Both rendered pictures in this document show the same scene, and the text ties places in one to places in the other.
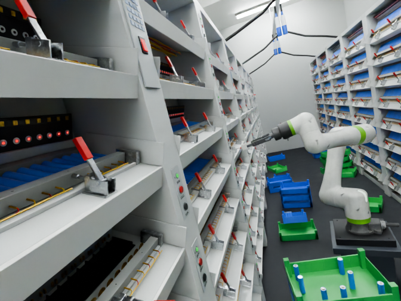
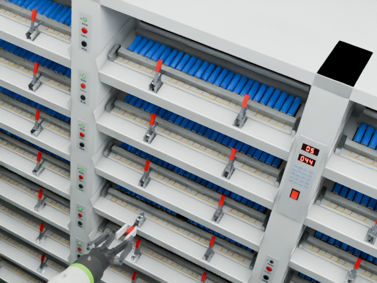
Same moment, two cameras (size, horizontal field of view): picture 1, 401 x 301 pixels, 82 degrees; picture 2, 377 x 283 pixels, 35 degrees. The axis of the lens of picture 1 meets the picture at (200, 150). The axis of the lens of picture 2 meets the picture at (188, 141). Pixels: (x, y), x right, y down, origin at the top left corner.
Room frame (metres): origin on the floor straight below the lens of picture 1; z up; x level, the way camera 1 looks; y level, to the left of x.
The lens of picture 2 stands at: (1.61, -1.58, 2.46)
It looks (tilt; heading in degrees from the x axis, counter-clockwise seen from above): 39 degrees down; 93
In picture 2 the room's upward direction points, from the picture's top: 10 degrees clockwise
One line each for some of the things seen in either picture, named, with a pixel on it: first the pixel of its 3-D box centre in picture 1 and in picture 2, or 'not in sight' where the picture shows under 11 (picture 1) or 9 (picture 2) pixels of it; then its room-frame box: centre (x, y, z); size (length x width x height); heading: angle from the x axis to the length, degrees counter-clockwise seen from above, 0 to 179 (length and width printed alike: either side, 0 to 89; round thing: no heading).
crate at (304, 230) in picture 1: (296, 229); not in sight; (1.87, -0.65, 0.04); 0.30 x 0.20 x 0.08; 72
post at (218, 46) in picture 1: (234, 149); (269, 280); (1.88, -0.27, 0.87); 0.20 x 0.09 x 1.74; 72
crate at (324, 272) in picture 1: (333, 279); not in sight; (0.74, -0.35, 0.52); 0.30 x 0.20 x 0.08; 80
